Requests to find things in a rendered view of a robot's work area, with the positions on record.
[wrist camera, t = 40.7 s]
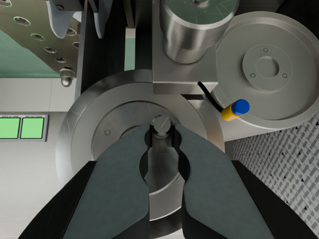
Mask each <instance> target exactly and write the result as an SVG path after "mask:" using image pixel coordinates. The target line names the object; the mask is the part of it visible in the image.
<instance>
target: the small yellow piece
mask: <svg viewBox="0 0 319 239"><path fill-rule="evenodd" d="M197 85H198V86H199V87H200V88H201V89H202V91H203V92H204V93H205V95H206V97H207V98H208V99H209V101H210V102H211V103H212V105H213V106H214V107H215V108H216V109H217V110H218V111H219V112H220V113H221V116H222V118H223V119H224V120H226V121H232V120H234V119H236V118H238V117H240V116H242V115H244V114H245V113H247V112H248V111H249V109H250V105H249V103H248V102H247V101H246V100H244V99H239V100H237V101H236V102H233V103H232V104H230V105H229V106H227V107H226V108H224V109H223V108H222V107H221V106H220V105H219V104H218V103H217V102H216V101H215V100H214V98H213V97H212V95H211V94H210V92H209V91H208V89H207V88H206V87H205V86H204V85H203V84H202V83H201V82H200V81H199V82H198V83H197Z"/></svg>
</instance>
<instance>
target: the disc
mask: <svg viewBox="0 0 319 239"><path fill-rule="evenodd" d="M133 82H149V83H151V82H152V70H149V69H135V70H127V71H122V72H119V73H115V74H112V75H110V76H107V77H105V78H103V79H101V80H99V81H98V82H96V83H95V84H93V85H92V86H90V87H89V88H88V89H87V90H86V91H84V92H83V93H82V94H81V95H80V96H79V97H78V98H77V100H76V101H75V102H74V104H73V105H72V106H71V108H70V109H69V111H68V113H67V114H66V116H65V118H64V120H63V123H62V125H61V128H60V131H59V134H58V138H57V143H56V169H57V174H58V178H59V181H60V184H61V187H62V188H63V187H64V186H65V185H66V184H67V183H68V182H69V181H70V180H71V179H72V178H73V177H74V174H73V170H72V166H71V158H70V147H71V140H72V136H73V132H74V129H75V127H76V124H77V122H78V120H79V118H80V117H81V115H82V113H83V112H84V110H85V109H86V108H87V107H88V106H89V104H90V103H91V102H92V101H93V100H95V99H96V98H97V97H98V96H100V95H101V94H102V93H104V92H106V91H107V90H109V89H111V88H113V87H116V86H119V85H122V84H126V83H133ZM181 95H182V96H183V97H184V98H186V99H187V100H188V101H189V102H190V103H191V104H192V105H193V107H194V108H195V109H196V110H197V112H198V113H199V115H200V117H201V119H202V121H203V123H204V125H205V128H206V132H207V136H208V141H210V142H211V143H213V144H214V145H215V146H217V147H218V148H219V149H221V150H222V151H223V152H224V153H225V143H224V137H223V133H222V129H221V126H220V123H219V121H218V118H217V116H216V114H215V112H214V111H213V109H212V107H211V106H210V104H209V103H208V102H207V100H206V99H205V98H204V97H203V96H202V94H181ZM181 228H182V221H181V208H180V209H178V210H177V211H175V212H173V213H172V214H170V215H168V216H166V217H163V218H160V219H157V220H153V221H150V234H149V238H148V239H156V238H160V237H164V236H167V235H169V234H171V233H174V232H176V231H178V230H180V229H181Z"/></svg>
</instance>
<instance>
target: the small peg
mask: <svg viewBox="0 0 319 239"><path fill-rule="evenodd" d="M151 125H152V133H153V135H154V137H156V138H158V139H165V138H166V137H167V136H168V135H169V134H170V132H171V130H172V125H173V123H172V120H171V118H170V117H169V116H167V115H163V114H161V115H158V116H156V117H155V118H154V119H153V120H152V123H151Z"/></svg>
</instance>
